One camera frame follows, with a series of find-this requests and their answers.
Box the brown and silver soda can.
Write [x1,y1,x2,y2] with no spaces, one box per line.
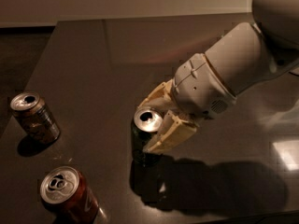
[10,91,60,145]

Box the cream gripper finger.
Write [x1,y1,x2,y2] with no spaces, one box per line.
[137,79,178,113]
[143,110,197,155]

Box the green soda can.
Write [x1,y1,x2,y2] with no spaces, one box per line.
[131,107,163,167]

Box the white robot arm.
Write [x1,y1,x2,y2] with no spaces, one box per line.
[134,0,299,155]

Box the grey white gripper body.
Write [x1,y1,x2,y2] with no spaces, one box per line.
[172,53,236,119]

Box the red coke can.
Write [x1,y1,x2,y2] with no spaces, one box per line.
[40,166,98,224]

